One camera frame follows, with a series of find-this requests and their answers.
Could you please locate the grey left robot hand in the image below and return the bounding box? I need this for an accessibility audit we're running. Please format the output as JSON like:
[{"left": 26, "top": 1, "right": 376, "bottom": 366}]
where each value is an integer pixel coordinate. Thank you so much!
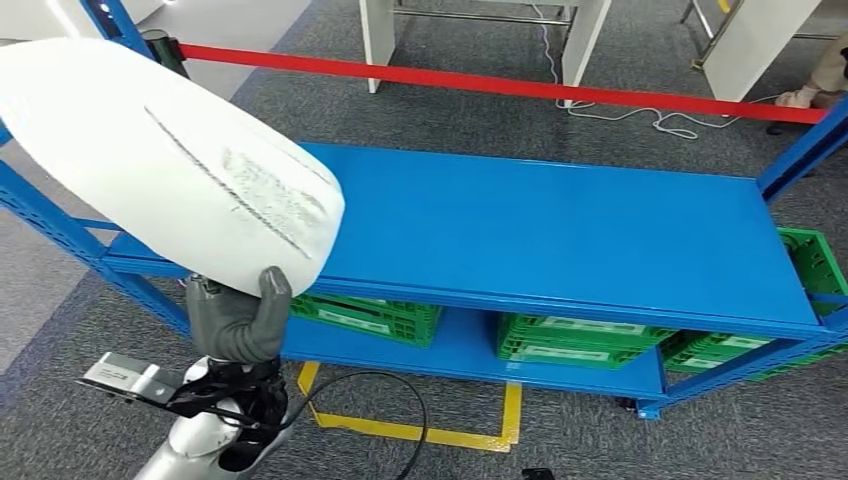
[{"left": 185, "top": 266, "right": 294, "bottom": 364}]

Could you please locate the white curved plastic part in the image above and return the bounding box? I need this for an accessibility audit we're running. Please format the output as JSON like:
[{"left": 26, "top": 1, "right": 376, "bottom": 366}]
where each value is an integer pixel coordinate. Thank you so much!
[{"left": 0, "top": 36, "right": 347, "bottom": 299}]

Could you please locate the blue metal shelf rack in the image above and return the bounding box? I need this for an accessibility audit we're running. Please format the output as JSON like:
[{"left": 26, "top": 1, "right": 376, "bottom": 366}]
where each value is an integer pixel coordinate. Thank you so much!
[{"left": 0, "top": 0, "right": 848, "bottom": 422}]

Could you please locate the green plastic crate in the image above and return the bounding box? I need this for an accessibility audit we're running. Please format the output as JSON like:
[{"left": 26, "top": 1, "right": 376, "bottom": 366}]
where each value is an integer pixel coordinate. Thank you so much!
[
  {"left": 662, "top": 329, "right": 848, "bottom": 382},
  {"left": 496, "top": 313, "right": 678, "bottom": 371},
  {"left": 776, "top": 227, "right": 848, "bottom": 318},
  {"left": 290, "top": 294, "right": 444, "bottom": 349}
]

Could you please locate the white desk with steel bars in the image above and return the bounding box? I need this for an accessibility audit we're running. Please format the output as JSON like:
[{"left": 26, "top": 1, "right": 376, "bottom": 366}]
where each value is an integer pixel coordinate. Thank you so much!
[
  {"left": 682, "top": 0, "right": 843, "bottom": 103},
  {"left": 357, "top": 0, "right": 614, "bottom": 109}
]

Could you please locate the red barrier belt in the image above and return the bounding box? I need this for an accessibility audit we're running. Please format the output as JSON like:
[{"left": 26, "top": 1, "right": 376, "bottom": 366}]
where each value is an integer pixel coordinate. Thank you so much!
[{"left": 178, "top": 42, "right": 829, "bottom": 126}]

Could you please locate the white lit plinth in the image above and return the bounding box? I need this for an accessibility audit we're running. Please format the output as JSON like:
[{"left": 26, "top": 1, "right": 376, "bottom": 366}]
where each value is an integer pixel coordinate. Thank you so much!
[{"left": 0, "top": 0, "right": 170, "bottom": 42}]

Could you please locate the black office chair base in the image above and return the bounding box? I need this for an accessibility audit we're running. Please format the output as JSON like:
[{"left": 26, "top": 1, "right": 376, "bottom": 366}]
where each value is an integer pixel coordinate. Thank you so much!
[{"left": 767, "top": 119, "right": 823, "bottom": 180}]

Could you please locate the person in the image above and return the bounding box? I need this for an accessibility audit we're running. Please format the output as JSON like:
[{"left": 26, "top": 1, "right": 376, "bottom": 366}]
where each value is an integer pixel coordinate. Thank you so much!
[{"left": 775, "top": 46, "right": 848, "bottom": 111}]

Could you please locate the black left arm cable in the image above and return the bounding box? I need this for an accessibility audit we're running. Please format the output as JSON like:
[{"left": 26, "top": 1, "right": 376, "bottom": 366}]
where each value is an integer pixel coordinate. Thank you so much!
[{"left": 281, "top": 370, "right": 429, "bottom": 480}]

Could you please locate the steel stanchion post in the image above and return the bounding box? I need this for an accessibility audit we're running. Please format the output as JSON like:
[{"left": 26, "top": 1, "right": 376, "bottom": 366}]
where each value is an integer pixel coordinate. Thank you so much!
[{"left": 140, "top": 29, "right": 191, "bottom": 81}]

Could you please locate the white floor cable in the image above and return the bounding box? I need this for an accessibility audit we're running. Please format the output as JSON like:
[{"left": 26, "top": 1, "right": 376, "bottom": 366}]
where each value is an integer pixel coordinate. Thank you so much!
[{"left": 529, "top": 3, "right": 783, "bottom": 140}]

